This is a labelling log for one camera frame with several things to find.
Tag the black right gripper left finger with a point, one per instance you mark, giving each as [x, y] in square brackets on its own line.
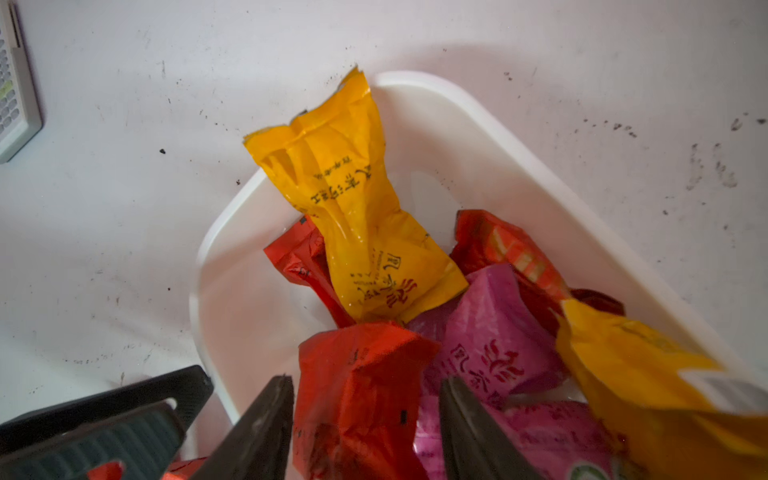
[258, 446]

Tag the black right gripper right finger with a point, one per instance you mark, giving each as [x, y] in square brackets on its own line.
[474, 445]

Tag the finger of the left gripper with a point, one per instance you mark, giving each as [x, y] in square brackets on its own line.
[139, 428]

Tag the pink tea bag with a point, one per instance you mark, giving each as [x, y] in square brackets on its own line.
[490, 340]
[561, 439]

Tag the yellow tea bag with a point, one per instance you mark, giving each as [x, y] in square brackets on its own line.
[329, 164]
[672, 412]

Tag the white plastic storage box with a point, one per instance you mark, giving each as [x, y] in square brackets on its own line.
[444, 153]

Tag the grey calculator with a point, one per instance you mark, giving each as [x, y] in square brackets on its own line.
[21, 118]

